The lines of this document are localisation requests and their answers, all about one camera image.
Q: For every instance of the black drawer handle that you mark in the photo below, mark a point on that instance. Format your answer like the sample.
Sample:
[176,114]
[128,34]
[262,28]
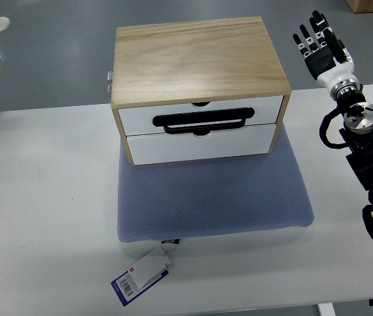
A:
[202,123]

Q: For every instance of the light wood drawer cabinet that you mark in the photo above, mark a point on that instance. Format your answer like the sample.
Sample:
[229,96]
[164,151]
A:
[195,62]

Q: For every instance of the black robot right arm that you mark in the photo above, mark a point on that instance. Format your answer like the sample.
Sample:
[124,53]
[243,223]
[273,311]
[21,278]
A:
[357,134]

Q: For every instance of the blue mesh cushion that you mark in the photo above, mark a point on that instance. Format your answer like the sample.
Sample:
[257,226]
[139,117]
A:
[212,197]

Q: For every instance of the brown cardboard box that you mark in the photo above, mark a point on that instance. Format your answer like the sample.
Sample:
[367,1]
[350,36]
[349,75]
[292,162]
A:
[361,6]

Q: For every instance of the white blue product tag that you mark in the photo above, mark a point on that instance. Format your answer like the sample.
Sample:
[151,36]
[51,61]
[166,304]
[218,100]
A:
[141,275]

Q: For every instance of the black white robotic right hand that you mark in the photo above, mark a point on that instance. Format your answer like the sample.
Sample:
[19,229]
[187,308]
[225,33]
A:
[326,58]

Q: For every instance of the white drawer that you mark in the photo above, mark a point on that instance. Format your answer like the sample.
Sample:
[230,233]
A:
[163,148]
[137,121]

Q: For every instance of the metal hinge bracket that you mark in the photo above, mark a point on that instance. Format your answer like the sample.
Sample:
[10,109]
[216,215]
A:
[109,83]

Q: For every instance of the white table leg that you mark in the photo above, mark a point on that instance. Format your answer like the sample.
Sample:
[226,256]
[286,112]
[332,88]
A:
[326,309]

